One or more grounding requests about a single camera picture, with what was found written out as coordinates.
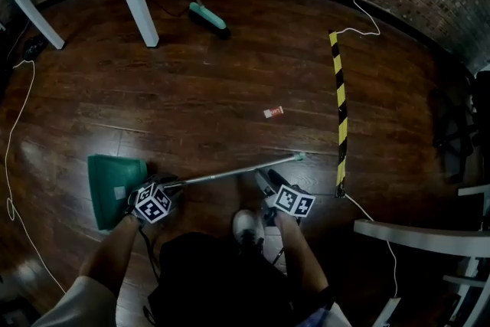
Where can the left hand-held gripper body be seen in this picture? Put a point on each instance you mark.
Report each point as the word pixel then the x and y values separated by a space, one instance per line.
pixel 153 203

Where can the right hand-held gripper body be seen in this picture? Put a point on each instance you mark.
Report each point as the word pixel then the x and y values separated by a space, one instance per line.
pixel 294 201

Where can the person's right forearm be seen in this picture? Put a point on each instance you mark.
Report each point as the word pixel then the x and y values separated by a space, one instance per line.
pixel 302 256

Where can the person's left forearm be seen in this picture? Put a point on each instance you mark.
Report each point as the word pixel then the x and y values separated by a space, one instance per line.
pixel 111 252

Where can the white sneaker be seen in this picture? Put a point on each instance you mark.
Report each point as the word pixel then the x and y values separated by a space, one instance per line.
pixel 247 224

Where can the small red white wrapper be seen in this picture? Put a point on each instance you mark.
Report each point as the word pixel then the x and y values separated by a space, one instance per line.
pixel 273 112

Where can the yellow black hazard tape strip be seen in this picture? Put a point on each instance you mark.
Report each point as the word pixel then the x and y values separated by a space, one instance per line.
pixel 340 107

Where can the person's black trousers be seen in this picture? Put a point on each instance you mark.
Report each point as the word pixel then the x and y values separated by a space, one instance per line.
pixel 222 279

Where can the grey desk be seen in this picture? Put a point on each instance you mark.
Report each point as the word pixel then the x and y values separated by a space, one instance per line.
pixel 421 237

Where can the white power strip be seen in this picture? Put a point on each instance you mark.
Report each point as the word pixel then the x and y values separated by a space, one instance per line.
pixel 386 312

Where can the crumpled black bag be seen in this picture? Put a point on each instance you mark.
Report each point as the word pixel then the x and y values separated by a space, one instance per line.
pixel 34 48

